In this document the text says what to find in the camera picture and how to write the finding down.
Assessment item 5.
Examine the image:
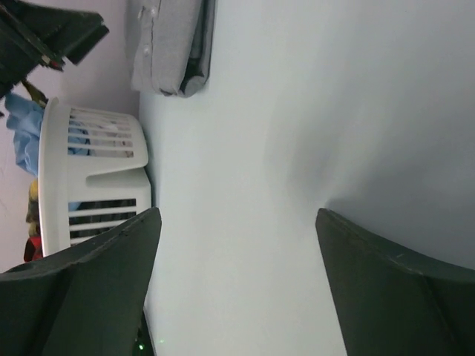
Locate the grey long sleeve shirt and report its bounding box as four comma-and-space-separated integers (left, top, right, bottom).
125, 0, 216, 98

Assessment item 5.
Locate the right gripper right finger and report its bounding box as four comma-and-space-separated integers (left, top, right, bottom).
315, 208, 474, 355

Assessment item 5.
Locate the red black plaid shirt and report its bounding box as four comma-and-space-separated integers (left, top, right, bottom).
24, 235, 43, 263

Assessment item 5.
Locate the light blue shirt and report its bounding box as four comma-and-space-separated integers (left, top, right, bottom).
5, 93, 96, 177

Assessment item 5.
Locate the white laundry basket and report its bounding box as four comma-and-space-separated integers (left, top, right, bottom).
38, 98, 151, 256

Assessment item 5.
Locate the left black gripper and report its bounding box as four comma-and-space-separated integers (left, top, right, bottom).
1, 1, 109, 98

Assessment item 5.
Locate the yellow plaid shirt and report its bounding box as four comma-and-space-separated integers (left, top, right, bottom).
22, 79, 51, 238

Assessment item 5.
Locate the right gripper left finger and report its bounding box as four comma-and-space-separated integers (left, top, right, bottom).
1, 207, 162, 355

